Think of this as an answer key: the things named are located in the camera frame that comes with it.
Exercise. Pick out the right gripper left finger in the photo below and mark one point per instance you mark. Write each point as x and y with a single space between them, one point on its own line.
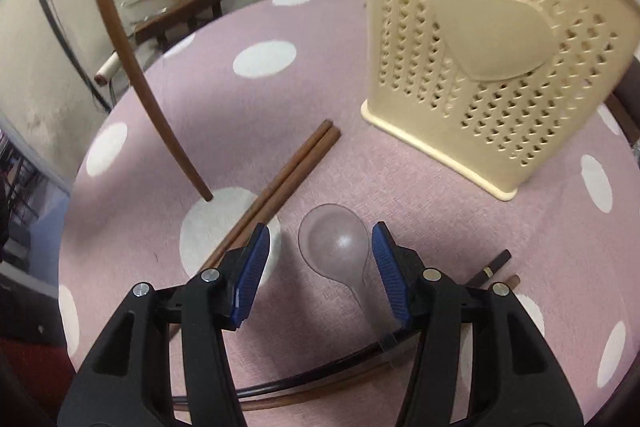
246 271

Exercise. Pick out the brown wooden chopstick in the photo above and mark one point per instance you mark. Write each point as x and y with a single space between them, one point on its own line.
285 191
117 34
267 192

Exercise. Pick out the black gold-banded chopstick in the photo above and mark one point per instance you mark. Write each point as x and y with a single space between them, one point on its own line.
332 377

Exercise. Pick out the small dark wooden stool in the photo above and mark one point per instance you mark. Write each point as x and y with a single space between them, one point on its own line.
192 13

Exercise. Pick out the pink polka dot tablecloth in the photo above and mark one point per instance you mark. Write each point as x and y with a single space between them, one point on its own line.
243 94

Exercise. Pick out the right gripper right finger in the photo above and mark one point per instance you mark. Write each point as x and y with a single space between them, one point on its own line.
396 266

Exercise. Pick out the clear plastic spoon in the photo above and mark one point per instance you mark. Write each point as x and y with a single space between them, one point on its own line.
335 244

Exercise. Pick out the beige plastic utensil holder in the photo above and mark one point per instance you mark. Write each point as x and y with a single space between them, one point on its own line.
493 88

